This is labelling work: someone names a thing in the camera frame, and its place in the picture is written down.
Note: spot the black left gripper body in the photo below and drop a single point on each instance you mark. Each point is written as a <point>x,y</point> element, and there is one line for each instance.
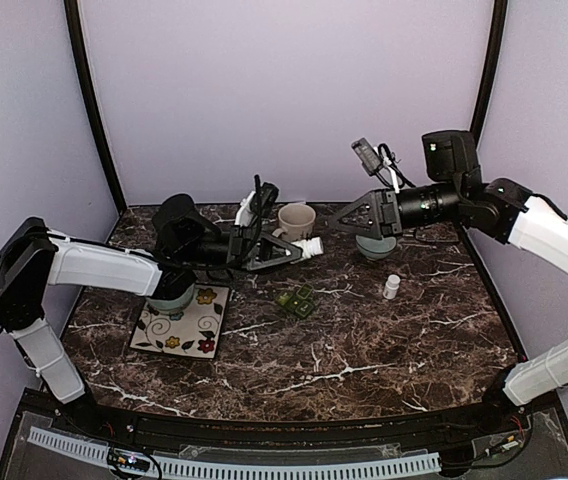
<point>240,244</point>

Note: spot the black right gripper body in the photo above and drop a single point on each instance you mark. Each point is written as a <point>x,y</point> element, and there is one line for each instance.
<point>394,224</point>

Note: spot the white pill bottle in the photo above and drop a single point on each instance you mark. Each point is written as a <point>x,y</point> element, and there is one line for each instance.
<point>310,247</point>
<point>391,286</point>

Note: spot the green weekly pill organizer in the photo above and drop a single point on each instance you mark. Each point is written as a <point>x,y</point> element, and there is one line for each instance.
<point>298,302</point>

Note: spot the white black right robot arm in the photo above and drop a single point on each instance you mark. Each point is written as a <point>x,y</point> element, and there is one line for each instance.
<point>502,209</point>

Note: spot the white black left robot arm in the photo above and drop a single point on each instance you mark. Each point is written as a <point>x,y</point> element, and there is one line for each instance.
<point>36,257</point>

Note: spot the striped light blue bowl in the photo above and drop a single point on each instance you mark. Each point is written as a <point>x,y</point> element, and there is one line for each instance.
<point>375,249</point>

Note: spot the white mug with coral pattern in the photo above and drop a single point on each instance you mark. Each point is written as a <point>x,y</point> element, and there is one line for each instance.
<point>295,222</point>

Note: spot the plain celadon green bowl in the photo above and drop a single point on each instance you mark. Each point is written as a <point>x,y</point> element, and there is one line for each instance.
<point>171,299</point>

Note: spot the square floral plate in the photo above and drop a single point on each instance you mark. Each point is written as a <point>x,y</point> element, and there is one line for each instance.
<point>193,332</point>

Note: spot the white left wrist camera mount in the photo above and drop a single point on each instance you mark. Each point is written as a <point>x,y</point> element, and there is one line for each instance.
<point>247,212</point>

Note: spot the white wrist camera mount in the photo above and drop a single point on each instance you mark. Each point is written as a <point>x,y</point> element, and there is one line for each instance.
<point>247,212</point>
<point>388,175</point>

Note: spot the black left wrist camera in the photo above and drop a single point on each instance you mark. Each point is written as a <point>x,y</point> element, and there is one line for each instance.
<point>266,195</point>

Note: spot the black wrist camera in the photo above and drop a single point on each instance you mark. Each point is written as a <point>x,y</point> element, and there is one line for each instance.
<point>266,195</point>
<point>369,158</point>

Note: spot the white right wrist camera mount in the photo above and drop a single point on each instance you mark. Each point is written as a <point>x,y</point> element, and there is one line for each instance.
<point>388,175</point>

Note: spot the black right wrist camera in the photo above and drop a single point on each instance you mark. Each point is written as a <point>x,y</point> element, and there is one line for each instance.
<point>369,158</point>

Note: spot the black frame post right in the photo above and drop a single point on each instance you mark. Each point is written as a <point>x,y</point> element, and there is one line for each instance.
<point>489,70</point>

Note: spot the black frame post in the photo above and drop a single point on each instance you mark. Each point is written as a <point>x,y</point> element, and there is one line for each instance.
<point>489,70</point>
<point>90,101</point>

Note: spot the black front table rail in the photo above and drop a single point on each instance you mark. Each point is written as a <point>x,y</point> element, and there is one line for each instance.
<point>449,429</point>

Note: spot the white slotted cable duct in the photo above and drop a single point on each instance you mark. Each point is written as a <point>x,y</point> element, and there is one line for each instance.
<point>210,463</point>

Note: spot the black frame post left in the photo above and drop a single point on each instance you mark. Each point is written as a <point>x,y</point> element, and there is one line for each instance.
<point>90,101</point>

